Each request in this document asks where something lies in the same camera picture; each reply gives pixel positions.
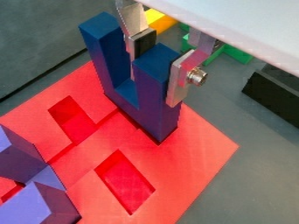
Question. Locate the black angled holder fixture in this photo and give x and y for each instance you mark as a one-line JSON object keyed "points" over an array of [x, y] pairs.
{"points": [[274, 88]]}

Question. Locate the blue U-shaped block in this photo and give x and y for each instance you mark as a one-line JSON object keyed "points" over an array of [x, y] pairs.
{"points": [[135, 83]]}

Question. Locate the green stepped block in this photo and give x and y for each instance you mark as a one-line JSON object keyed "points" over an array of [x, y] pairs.
{"points": [[223, 48]]}

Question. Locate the purple U-shaped block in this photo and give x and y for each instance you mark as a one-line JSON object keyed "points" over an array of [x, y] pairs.
{"points": [[42, 202]]}

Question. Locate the yellow long bar block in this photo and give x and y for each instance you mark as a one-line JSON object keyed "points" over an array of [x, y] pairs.
{"points": [[159, 21]]}

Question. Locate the red fixture base block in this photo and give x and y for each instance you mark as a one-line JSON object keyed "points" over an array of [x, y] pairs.
{"points": [[122, 178]]}

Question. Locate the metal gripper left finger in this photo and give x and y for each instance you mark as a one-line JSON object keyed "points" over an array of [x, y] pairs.
{"points": [[139, 35]]}

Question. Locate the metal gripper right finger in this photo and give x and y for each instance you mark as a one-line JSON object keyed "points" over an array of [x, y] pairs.
{"points": [[186, 69]]}

